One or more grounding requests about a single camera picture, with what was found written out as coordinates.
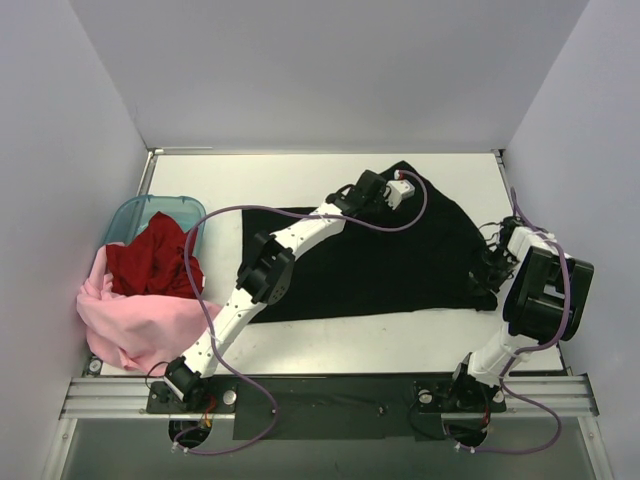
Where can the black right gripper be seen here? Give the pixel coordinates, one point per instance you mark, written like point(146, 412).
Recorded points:
point(489, 270)

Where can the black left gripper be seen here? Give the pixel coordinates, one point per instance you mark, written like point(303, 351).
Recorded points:
point(373, 181)

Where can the black t shirt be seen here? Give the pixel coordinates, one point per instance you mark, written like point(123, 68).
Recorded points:
point(429, 258)

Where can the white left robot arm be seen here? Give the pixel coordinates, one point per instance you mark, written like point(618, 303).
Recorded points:
point(266, 271)

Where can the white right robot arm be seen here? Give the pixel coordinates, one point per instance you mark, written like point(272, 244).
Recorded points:
point(544, 306)

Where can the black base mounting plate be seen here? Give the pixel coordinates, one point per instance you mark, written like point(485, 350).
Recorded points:
point(351, 407)

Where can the red t shirt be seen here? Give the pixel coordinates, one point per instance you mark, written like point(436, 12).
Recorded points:
point(159, 261)

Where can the teal plastic bin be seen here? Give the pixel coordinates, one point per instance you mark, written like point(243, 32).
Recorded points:
point(133, 216)

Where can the pink t shirt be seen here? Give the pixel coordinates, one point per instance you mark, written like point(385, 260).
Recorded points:
point(134, 333)

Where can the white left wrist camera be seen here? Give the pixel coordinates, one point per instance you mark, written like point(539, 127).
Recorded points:
point(396, 191)

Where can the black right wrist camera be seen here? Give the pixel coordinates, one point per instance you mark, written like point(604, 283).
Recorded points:
point(498, 234)

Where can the aluminium front rail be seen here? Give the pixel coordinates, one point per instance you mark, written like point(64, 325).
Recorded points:
point(126, 397)

